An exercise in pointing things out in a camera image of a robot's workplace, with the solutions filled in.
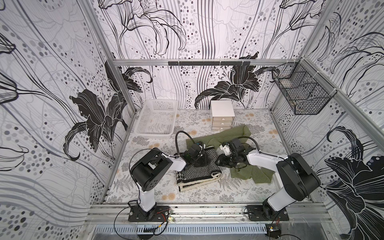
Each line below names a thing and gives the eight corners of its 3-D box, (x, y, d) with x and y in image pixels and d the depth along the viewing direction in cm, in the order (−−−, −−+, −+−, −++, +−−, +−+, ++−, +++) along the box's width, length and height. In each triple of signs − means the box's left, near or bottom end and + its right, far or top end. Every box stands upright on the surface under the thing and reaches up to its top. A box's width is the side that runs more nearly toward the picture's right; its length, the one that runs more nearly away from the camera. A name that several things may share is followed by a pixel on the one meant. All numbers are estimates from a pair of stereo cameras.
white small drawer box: (211, 130, 108) (212, 117, 98) (209, 107, 124) (210, 94, 113) (231, 130, 108) (235, 117, 97) (227, 107, 124) (230, 94, 113)
